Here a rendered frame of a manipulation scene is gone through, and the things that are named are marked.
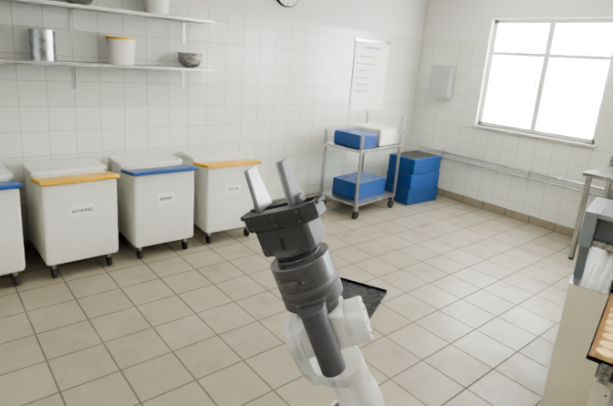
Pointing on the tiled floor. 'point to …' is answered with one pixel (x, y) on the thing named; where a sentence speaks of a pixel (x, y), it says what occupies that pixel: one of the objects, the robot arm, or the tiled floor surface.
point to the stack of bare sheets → (372, 296)
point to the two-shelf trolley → (361, 171)
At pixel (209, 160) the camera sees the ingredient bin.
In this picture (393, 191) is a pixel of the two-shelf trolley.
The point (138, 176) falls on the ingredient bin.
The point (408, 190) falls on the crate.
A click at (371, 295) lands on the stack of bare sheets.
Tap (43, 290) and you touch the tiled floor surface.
